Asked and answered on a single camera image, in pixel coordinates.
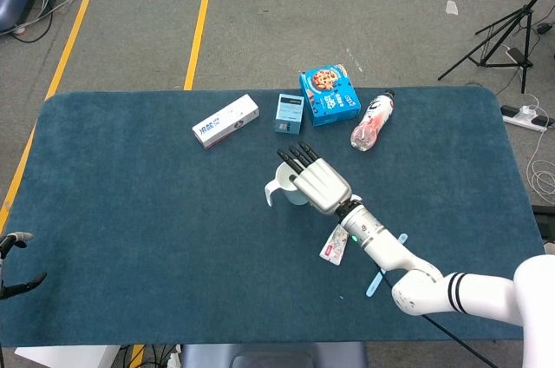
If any long white toothpaste box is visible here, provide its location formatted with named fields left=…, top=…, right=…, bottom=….
left=192, top=94, right=261, bottom=150

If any white power strip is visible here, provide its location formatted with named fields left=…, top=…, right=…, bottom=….
left=500, top=103, right=555, bottom=133

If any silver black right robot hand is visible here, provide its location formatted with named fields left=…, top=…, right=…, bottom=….
left=276, top=141, right=353, bottom=215

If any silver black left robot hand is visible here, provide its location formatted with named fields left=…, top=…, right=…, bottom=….
left=0, top=231, right=48, bottom=299

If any black equipment piece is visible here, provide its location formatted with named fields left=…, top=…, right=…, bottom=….
left=531, top=204, right=555, bottom=252

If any white cup with handle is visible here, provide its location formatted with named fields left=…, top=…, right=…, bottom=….
left=264, top=162, right=311, bottom=207

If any pink drink bottle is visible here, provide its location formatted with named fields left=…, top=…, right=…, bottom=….
left=349, top=89, right=396, bottom=152

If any floral print toothpaste tube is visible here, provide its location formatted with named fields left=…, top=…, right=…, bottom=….
left=319, top=224, right=350, bottom=265

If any light blue toothbrush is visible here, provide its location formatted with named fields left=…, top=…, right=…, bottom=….
left=365, top=233, right=409, bottom=299

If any small blue carton box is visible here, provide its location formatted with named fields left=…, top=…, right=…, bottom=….
left=273, top=93, right=304, bottom=136

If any white flat box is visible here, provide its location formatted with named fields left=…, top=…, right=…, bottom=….
left=15, top=345, right=121, bottom=368

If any black tripod stand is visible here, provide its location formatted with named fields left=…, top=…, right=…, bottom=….
left=437, top=0, right=555, bottom=95

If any white coiled cable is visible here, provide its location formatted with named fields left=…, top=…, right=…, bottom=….
left=526, top=124, right=555, bottom=196

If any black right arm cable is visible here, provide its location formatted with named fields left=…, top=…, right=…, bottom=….
left=381, top=270, right=500, bottom=368

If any smartphone on floor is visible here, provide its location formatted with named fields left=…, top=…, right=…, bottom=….
left=505, top=47, right=533, bottom=64

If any blue padded seat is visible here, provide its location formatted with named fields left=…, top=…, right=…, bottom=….
left=180, top=342, right=369, bottom=368

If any blue felt table mat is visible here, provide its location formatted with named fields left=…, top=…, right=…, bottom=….
left=0, top=85, right=552, bottom=348

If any blue cookie box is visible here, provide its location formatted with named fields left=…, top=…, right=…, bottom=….
left=299, top=63, right=362, bottom=128

